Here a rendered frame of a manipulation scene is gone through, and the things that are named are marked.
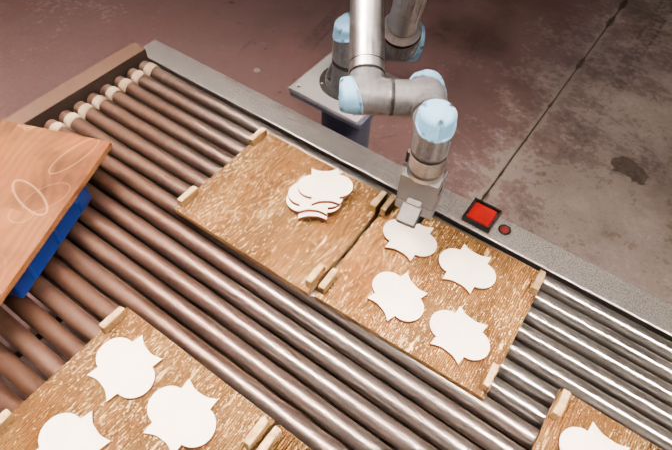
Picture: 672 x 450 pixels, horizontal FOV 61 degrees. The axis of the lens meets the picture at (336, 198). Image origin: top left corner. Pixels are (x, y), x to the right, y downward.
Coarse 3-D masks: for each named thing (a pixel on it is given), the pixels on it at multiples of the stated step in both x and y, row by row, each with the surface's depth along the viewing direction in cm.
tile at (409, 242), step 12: (384, 228) 137; (396, 228) 137; (408, 228) 137; (420, 228) 137; (432, 228) 137; (396, 240) 134; (408, 240) 134; (420, 240) 135; (432, 240) 135; (408, 252) 132; (420, 252) 132; (432, 252) 132
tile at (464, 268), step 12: (444, 252) 133; (456, 252) 133; (468, 252) 133; (444, 264) 130; (456, 264) 131; (468, 264) 131; (480, 264) 131; (444, 276) 128; (456, 276) 128; (468, 276) 129; (480, 276) 129; (492, 276) 129; (468, 288) 126; (480, 288) 127
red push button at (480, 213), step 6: (480, 204) 145; (474, 210) 143; (480, 210) 144; (486, 210) 144; (492, 210) 144; (468, 216) 142; (474, 216) 142; (480, 216) 142; (486, 216) 142; (492, 216) 142; (480, 222) 141; (486, 222) 141
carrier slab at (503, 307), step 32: (384, 224) 139; (352, 256) 132; (384, 256) 132; (352, 288) 127; (448, 288) 128; (512, 288) 128; (352, 320) 122; (384, 320) 122; (480, 320) 123; (512, 320) 123; (416, 352) 117; (480, 384) 113
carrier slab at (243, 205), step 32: (256, 160) 151; (288, 160) 151; (320, 160) 152; (224, 192) 143; (256, 192) 144; (352, 192) 145; (224, 224) 137; (256, 224) 137; (288, 224) 138; (320, 224) 138; (352, 224) 138; (256, 256) 131; (288, 256) 132; (320, 256) 132
